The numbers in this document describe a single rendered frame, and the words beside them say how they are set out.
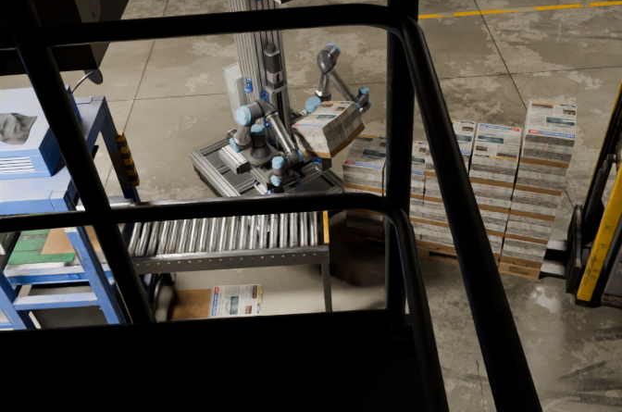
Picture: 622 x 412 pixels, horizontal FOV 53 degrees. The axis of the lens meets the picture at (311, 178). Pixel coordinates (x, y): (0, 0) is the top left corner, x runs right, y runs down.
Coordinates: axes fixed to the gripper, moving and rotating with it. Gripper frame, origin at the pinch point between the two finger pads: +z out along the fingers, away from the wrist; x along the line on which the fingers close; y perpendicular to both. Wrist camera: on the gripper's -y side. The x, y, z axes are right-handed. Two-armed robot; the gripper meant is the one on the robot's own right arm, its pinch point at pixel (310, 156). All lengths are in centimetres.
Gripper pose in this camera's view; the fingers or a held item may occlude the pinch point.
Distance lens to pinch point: 427.3
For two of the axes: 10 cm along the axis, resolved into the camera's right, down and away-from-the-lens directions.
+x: -6.9, -0.9, 7.2
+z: 6.4, -5.4, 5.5
